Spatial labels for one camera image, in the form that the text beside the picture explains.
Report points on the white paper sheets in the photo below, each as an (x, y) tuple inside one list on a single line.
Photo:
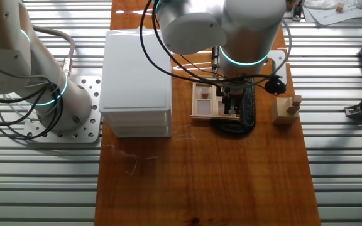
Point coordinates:
[(332, 15)]

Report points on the tiny wooden cube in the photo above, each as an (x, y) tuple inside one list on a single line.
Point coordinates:
[(339, 7)]

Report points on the wooden compartment tray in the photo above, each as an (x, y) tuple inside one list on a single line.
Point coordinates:
[(214, 108)]

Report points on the black C-clamp with steel screw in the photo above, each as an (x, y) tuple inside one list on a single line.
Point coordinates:
[(248, 116)]

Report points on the orange wooden board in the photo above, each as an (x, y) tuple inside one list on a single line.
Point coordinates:
[(200, 182)]

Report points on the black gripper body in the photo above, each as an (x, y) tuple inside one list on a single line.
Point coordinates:
[(231, 94)]

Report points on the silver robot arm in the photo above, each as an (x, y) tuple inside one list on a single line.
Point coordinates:
[(250, 28)]

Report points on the white control box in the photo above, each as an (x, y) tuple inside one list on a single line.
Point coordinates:
[(135, 72)]

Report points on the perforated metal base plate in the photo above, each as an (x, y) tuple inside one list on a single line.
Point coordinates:
[(91, 128)]

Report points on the pale wooden block puzzle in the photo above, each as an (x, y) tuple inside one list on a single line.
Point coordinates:
[(281, 111)]

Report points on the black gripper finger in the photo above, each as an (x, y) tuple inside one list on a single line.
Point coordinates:
[(226, 103), (235, 108)]

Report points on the black clip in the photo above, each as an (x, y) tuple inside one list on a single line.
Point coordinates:
[(297, 14)]

